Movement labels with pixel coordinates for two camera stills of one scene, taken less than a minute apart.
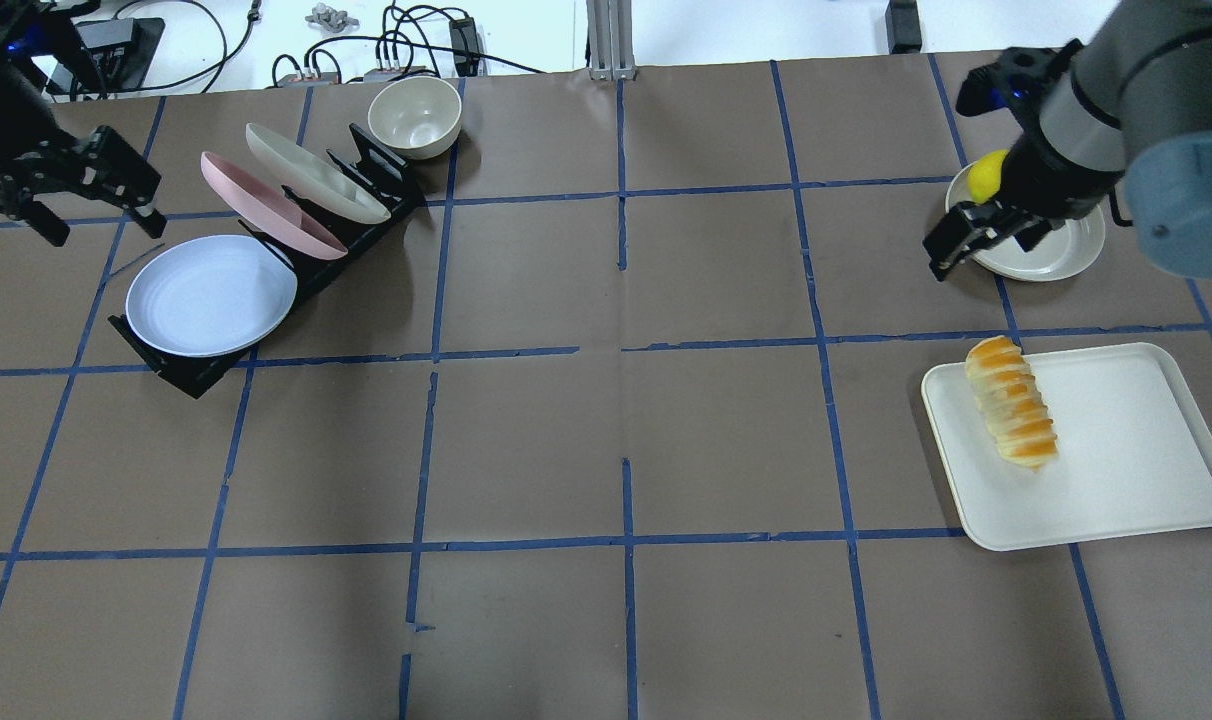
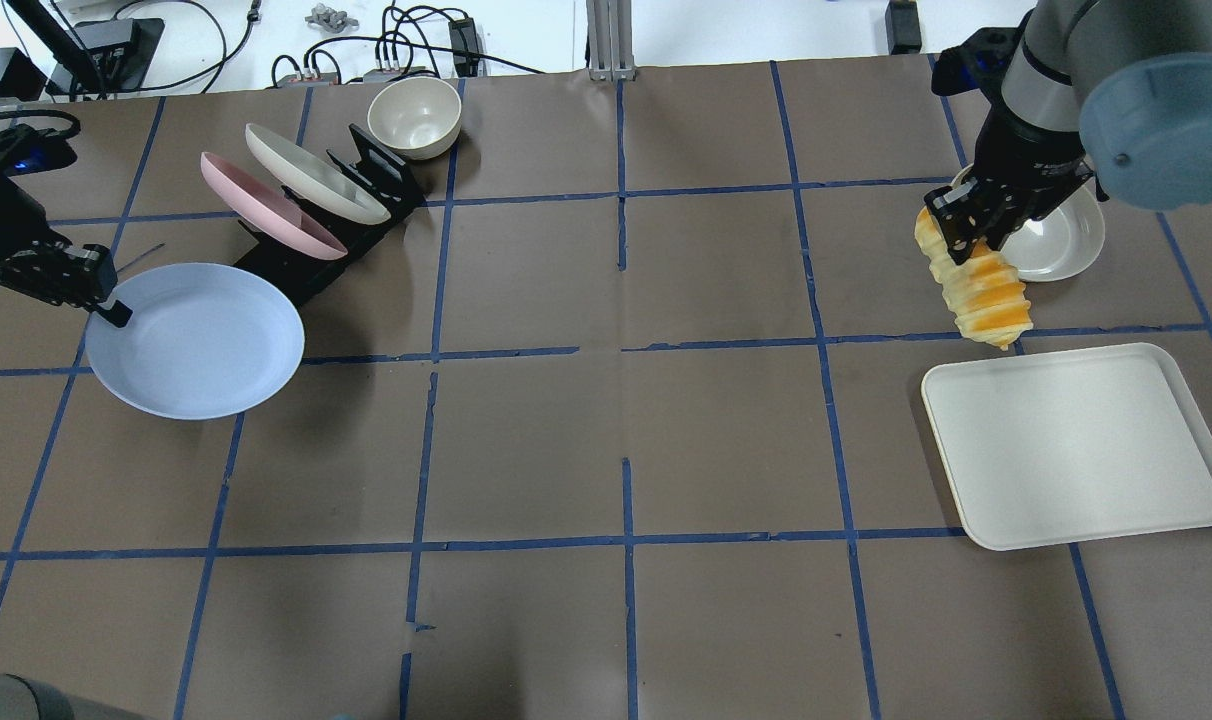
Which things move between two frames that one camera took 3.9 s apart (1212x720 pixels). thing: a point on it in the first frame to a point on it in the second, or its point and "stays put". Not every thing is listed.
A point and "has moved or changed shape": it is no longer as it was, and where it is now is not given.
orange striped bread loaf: (1011, 402) to (989, 299)
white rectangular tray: (1133, 455) stays put
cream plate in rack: (311, 181) stays put
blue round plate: (211, 295) has moved or changed shape
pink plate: (271, 209) stays put
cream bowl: (415, 117) stays put
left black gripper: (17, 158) to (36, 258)
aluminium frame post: (611, 38) stays put
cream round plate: (1067, 248) stays put
